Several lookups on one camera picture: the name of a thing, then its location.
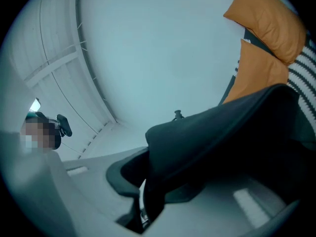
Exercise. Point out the black and white striped cushion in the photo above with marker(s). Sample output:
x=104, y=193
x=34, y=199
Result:
x=306, y=73

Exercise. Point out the large orange leather cushion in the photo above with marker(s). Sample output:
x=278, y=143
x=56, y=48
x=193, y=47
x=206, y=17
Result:
x=269, y=21

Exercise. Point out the small orange leather cushion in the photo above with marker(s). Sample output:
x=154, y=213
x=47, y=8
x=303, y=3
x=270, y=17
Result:
x=256, y=75

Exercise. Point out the person's white shirt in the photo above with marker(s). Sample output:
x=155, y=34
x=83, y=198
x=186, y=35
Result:
x=32, y=189

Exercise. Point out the person's head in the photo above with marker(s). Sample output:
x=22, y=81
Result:
x=40, y=134

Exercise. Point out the black backpack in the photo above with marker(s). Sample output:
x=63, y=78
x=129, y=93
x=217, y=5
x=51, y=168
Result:
x=222, y=137

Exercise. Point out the black head-mounted camera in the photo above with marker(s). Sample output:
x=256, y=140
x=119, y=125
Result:
x=64, y=126

